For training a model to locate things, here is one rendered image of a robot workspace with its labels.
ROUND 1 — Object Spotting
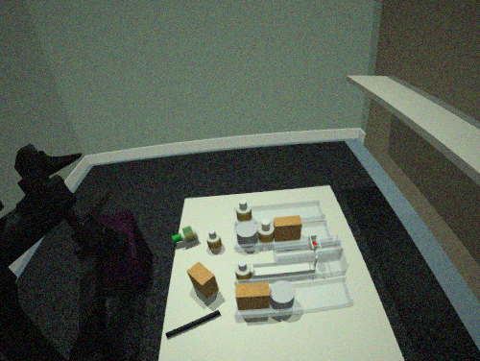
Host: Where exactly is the black cylindrical rod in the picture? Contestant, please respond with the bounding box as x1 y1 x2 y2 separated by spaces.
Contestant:
165 310 220 338

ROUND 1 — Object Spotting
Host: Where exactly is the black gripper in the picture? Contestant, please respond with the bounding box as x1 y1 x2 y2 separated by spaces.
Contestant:
9 143 111 252

